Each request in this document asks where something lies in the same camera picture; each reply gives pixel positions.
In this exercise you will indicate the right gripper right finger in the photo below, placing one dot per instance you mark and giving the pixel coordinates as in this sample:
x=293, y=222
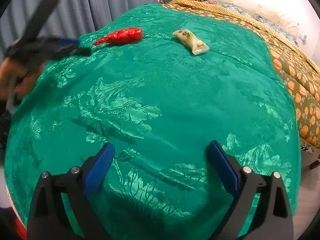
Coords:
x=260, y=207

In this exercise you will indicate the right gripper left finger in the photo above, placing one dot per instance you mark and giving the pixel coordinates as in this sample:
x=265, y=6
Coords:
x=47, y=215

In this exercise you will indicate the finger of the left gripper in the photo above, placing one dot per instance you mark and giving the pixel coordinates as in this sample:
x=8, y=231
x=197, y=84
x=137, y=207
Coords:
x=67, y=51
x=62, y=41

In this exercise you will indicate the red plastic bag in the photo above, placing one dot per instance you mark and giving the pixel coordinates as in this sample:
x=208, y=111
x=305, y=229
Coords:
x=122, y=36

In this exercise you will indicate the left hand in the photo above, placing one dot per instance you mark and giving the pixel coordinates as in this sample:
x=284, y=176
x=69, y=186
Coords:
x=16, y=78

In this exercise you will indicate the orange fuzzy sleeve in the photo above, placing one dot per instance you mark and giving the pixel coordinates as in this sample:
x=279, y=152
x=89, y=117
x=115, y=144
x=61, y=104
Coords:
x=20, y=229

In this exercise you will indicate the blue grey curtain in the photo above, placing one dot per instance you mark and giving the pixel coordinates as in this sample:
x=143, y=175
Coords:
x=71, y=18

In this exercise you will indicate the green satin cloth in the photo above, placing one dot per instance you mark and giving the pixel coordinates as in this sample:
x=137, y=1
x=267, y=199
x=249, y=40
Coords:
x=160, y=105

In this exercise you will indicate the orange floral quilt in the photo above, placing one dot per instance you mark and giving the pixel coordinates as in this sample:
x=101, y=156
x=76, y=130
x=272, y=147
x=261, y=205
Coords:
x=298, y=72

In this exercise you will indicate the teal floral pillow left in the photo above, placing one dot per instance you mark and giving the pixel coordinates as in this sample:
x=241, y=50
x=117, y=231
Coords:
x=234, y=8

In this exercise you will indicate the teal floral pillow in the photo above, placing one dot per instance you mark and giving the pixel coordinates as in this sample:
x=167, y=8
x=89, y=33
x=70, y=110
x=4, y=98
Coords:
x=276, y=28
x=234, y=8

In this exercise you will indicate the teal floral pillow right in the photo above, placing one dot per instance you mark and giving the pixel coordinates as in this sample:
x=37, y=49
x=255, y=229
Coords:
x=276, y=28

